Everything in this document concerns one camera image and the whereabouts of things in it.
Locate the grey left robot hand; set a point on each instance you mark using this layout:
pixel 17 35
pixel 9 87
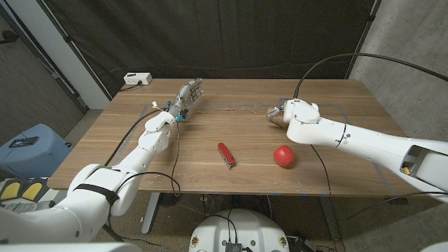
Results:
pixel 185 98

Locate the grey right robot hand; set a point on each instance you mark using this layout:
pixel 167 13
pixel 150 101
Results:
pixel 282 102

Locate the jute twine spool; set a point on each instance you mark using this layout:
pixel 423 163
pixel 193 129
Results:
pixel 278 122

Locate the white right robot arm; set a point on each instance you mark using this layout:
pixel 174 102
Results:
pixel 350 140

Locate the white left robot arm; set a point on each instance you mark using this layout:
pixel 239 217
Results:
pixel 154 136

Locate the red ball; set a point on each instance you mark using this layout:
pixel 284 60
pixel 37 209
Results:
pixel 284 156

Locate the white power strip box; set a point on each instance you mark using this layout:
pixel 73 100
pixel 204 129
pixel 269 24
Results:
pixel 137 78

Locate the black backdrop curtain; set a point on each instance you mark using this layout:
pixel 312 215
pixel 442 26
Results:
pixel 210 35

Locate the red pocket knife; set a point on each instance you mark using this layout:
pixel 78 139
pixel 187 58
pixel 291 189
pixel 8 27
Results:
pixel 226 155

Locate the black backdrop stand pole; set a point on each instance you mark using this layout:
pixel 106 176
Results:
pixel 75 49
pixel 362 38

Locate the white table leg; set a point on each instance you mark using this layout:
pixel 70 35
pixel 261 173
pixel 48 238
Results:
pixel 150 213

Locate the grey table leg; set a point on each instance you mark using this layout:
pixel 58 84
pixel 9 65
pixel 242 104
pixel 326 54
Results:
pixel 329 217

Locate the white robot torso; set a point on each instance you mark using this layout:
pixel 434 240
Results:
pixel 241 227

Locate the blue plastic bin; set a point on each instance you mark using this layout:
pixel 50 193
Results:
pixel 35 157

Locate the yellow foot pedal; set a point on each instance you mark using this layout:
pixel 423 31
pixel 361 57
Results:
pixel 32 190
pixel 10 190

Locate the grey sneaker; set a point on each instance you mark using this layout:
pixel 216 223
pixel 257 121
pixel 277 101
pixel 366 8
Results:
pixel 21 207

